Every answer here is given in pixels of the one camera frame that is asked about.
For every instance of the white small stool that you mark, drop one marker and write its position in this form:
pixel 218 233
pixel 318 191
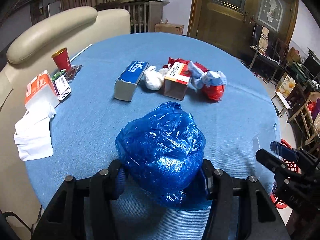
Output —
pixel 282 101

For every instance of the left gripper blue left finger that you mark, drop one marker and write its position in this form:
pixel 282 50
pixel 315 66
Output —
pixel 120 182

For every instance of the orange fruit carton box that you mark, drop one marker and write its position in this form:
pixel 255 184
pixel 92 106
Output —
pixel 285 85

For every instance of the white plastic bag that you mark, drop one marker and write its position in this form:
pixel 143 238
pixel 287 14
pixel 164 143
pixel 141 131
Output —
pixel 154 79

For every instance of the brown wooden double door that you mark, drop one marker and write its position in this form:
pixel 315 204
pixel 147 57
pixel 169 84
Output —
pixel 228 24

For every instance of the blue white long box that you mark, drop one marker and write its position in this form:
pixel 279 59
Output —
pixel 127 82

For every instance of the black metal chair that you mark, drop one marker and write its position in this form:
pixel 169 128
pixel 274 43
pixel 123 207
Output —
pixel 268 49

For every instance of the wooden slatted crib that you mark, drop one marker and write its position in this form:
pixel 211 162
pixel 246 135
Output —
pixel 144 14

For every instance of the red white medicine box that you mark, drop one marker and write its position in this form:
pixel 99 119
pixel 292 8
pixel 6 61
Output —
pixel 176 81

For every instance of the brown cardboard box by wall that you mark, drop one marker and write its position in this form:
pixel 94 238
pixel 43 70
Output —
pixel 171 28

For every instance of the black computer monitor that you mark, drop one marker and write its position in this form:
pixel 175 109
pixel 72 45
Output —
pixel 312 64

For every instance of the white blue wrapper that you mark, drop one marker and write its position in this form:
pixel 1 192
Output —
pixel 200 79

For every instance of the wooden armchair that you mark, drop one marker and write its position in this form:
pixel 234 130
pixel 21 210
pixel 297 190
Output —
pixel 309 133

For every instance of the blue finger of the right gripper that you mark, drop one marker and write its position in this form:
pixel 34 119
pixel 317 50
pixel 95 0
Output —
pixel 282 151

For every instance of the red paper cup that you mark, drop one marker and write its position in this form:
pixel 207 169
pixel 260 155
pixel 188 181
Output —
pixel 61 59

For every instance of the small white barcode box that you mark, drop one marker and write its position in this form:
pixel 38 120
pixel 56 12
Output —
pixel 62 87

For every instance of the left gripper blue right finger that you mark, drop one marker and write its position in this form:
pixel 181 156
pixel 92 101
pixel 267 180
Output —
pixel 206 184

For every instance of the white tissue paper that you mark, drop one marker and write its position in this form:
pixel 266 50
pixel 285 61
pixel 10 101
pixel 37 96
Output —
pixel 32 134

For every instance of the red plastic bag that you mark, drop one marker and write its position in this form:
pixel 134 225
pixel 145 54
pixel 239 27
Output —
pixel 213 93

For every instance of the blue round tablecloth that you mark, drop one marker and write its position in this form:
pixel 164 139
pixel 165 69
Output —
pixel 86 124

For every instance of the orange white tissue pack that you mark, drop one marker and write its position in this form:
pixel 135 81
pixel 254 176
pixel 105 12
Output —
pixel 40 92

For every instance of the beige leather sofa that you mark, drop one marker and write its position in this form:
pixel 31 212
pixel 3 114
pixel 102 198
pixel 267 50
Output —
pixel 28 55

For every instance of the blue plastic bag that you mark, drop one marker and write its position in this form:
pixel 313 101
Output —
pixel 163 152

